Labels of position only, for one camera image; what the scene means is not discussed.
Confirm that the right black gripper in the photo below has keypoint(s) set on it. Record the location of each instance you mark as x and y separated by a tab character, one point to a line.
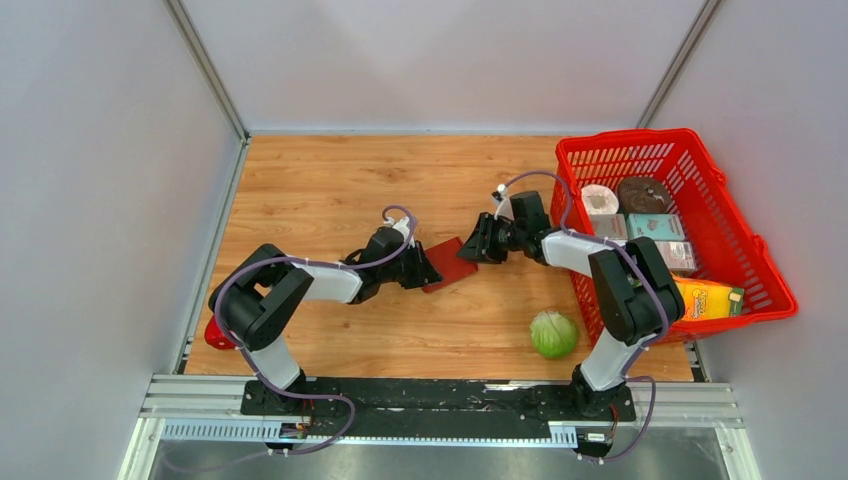
481	248

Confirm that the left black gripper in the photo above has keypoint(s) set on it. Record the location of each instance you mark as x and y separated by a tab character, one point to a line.
424	273

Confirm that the red paper box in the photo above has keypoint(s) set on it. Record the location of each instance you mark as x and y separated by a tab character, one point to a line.
443	257

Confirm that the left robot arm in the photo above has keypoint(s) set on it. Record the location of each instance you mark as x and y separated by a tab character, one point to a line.
253	306

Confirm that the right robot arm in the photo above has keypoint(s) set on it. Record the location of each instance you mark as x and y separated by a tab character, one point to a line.
637	297

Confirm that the grey small box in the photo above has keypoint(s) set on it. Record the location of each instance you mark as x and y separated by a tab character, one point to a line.
611	226

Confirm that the teal carton box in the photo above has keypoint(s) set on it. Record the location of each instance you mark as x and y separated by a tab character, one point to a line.
658	227

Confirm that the pink white carton box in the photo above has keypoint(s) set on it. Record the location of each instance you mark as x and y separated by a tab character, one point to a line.
678	256

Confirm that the green cabbage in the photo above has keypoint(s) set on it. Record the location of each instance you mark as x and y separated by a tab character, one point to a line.
554	335

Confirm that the white tissue roll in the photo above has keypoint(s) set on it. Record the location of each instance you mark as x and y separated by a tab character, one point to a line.
599	200

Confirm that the brown round package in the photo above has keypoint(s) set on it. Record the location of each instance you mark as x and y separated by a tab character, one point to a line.
643	195

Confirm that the red plastic shopping basket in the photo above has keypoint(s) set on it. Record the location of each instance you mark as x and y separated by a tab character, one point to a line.
725	248

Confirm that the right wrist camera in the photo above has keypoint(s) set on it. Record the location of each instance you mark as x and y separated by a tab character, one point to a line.
503	208

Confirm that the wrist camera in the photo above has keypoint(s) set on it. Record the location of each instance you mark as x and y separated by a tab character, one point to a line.
503	208
406	226

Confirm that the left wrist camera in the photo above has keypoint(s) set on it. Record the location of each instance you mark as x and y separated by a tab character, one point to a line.
406	226

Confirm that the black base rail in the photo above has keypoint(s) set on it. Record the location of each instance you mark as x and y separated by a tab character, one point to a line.
442	411

